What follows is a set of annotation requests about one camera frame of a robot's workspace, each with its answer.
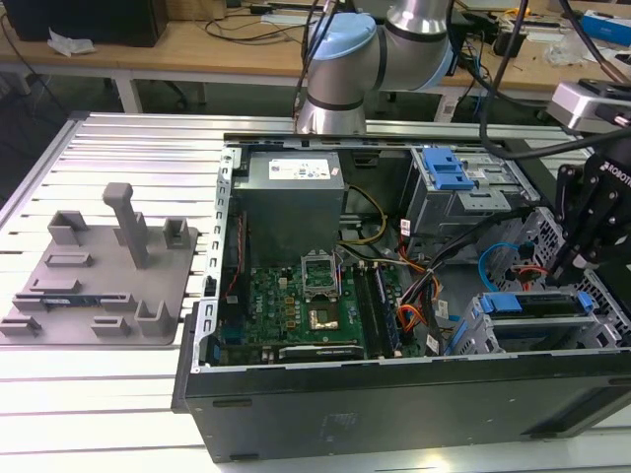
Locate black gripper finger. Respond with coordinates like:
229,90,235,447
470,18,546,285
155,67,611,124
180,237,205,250
548,165,579,288
564,194,625,285

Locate red orange disk wire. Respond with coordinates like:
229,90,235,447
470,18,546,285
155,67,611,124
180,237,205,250
512,264,552,291

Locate blue disk wire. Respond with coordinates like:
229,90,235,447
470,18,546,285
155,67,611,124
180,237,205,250
479,240,537,293

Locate hard disk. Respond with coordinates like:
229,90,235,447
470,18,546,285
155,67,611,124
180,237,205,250
480,290,593,319

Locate metal disk bay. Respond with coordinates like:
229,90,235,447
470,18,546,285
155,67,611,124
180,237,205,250
443,206,631,356

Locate black RAM slot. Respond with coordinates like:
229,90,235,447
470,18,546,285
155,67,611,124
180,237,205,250
353,265,381,360
367,264,394,358
360,265,387,359
374,263,401,357

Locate blue drive latch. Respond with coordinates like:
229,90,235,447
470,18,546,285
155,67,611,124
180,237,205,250
422,147,477,191

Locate clear plastic bag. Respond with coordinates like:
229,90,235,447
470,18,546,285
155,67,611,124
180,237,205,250
544,33,600,66

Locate metal optical drive cage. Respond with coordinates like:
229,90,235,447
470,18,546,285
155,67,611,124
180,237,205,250
401,145,539,247

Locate blue cardboard box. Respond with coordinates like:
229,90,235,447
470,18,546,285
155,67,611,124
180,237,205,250
580,12,630,41

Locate small black adapter box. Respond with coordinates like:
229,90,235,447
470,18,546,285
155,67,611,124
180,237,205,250
492,27,528,56

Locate metal locking lever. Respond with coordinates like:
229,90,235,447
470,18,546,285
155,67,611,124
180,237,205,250
334,247,349,300

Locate metal socket cover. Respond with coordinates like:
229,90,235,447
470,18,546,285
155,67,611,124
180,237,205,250
300,253,341,300

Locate CPU socket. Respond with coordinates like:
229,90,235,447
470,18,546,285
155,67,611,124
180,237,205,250
306,304,344,334

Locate gray power supply unit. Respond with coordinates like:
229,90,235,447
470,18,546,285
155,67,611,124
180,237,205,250
231,150,346,258

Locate black graphics card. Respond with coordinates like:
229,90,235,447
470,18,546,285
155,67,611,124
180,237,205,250
268,342,367,364

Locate black PC case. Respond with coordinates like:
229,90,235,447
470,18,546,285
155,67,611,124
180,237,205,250
170,130,631,462

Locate green motherboard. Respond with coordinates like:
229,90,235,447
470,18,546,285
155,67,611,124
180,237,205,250
214,248,426,364

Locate wooden desk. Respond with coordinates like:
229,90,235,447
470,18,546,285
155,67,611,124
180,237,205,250
0,0,631,104

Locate gray parts rack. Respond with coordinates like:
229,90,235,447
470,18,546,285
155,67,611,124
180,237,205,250
0,181,201,349

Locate black computer box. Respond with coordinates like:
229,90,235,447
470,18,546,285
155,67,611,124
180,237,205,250
4,0,169,48

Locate white crumpled paper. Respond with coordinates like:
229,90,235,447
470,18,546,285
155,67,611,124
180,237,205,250
46,28,96,55

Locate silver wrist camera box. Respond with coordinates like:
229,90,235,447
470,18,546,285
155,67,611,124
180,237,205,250
549,81,631,133

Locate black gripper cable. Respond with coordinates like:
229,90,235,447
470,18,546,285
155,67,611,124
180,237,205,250
477,0,631,164

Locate black cable bundle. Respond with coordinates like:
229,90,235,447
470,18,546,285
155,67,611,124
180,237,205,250
396,209,543,356

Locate thin blue hanging cable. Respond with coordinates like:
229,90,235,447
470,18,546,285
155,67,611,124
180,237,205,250
467,38,494,117

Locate yellow black power cable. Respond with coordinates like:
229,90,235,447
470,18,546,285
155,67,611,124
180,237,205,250
339,183,389,245

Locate orange yellow red wires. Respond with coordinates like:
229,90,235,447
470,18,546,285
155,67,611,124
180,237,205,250
393,290,421,347

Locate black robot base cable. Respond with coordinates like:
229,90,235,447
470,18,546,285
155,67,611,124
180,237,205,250
290,0,346,119

